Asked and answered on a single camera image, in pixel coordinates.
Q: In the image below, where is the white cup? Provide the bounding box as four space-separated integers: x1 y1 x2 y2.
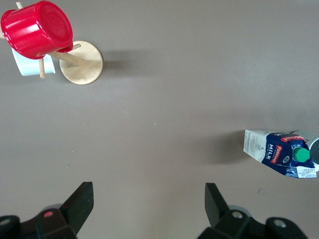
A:
11 46 57 77

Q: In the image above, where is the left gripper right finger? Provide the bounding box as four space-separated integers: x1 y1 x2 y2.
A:
196 182 310 239

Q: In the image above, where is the blue milk carton green cap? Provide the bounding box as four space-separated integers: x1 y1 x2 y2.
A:
243 128 319 179

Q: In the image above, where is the wooden mug tree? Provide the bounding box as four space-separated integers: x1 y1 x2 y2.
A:
0 1 104 86

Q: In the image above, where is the red plastic cup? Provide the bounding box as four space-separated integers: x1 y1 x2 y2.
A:
0 0 74 60

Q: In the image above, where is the brown table cover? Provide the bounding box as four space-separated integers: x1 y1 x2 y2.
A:
0 0 319 239

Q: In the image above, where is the pale ribbed mug with print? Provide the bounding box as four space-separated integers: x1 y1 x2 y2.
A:
290 129 319 173

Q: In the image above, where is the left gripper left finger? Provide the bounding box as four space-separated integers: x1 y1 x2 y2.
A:
0 181 95 239

